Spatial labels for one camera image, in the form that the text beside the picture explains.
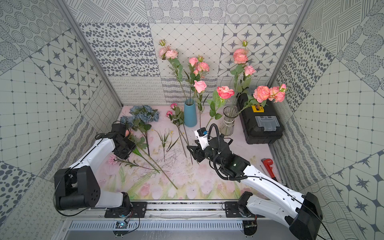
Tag pink rose single stem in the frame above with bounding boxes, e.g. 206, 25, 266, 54
185, 57, 199, 99

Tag large pink peony spray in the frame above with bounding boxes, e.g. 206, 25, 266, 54
231, 40, 249, 105

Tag pink carnation spray stem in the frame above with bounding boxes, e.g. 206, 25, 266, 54
159, 39, 187, 100

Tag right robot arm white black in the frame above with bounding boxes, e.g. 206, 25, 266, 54
187, 124, 324, 240

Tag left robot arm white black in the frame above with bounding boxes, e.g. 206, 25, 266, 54
53, 121, 136, 215

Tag tall blue ceramic vase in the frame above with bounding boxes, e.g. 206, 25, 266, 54
184, 99, 197, 128

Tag clear glass vase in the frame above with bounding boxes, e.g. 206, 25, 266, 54
219, 106, 239, 136

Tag small white daisy stem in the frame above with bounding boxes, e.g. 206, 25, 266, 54
155, 129, 180, 161

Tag blue grey rose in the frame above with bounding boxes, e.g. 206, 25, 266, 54
120, 105, 159, 156

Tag red orange pliers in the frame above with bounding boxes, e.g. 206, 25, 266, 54
261, 159, 278, 182

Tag magenta rosebud stem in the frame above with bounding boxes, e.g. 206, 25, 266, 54
166, 103, 193, 164

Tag black toolbox yellow label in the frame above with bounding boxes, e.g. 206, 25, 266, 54
237, 93, 285, 145

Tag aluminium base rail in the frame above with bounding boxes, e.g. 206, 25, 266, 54
61, 198, 310, 221

